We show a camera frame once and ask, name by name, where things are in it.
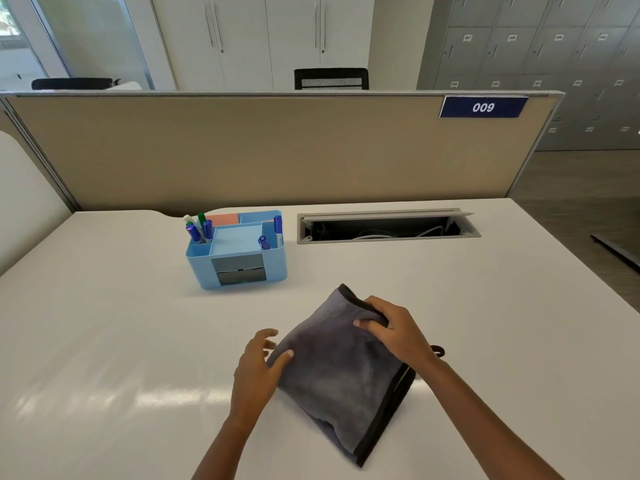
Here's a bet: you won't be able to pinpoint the blue number sign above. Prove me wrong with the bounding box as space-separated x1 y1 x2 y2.
438 96 530 119

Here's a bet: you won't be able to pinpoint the grey towel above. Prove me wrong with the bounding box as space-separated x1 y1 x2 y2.
266 283 446 468

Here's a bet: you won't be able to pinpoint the beige desk partition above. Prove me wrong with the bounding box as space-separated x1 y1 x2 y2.
0 90 566 218

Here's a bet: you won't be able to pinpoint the white cable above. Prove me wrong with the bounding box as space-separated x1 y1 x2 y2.
356 226 446 241

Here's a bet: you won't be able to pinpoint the black mesh office chair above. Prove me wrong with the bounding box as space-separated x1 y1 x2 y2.
293 68 370 91

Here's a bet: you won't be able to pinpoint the person's right hand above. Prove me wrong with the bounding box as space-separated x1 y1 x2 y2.
353 296 442 381

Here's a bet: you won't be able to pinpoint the grey desk cable box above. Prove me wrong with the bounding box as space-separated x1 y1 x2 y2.
297 208 482 245

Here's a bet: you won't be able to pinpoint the cream side partition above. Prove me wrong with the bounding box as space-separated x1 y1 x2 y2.
0 130 77 276

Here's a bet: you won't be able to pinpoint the black floor bar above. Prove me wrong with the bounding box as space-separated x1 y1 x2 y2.
590 234 640 274

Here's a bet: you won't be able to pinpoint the person's left forearm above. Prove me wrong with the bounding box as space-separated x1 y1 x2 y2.
191 415 262 480

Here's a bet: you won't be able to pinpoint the white cabinets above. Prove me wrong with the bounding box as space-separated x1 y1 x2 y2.
150 0 372 92

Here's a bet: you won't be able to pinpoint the grey lockers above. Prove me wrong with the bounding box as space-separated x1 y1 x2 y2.
416 0 640 152

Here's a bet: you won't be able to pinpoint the blue desk organizer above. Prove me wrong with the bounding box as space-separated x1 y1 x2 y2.
185 210 289 291

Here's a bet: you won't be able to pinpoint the glass door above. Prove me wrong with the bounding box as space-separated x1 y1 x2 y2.
0 0 157 92

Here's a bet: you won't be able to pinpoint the person's right forearm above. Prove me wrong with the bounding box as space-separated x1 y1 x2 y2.
414 356 566 480

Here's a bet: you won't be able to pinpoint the person's left hand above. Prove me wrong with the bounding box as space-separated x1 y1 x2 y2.
227 329 295 436

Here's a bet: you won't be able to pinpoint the light blue note pad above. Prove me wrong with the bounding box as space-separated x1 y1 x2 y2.
208 223 265 257

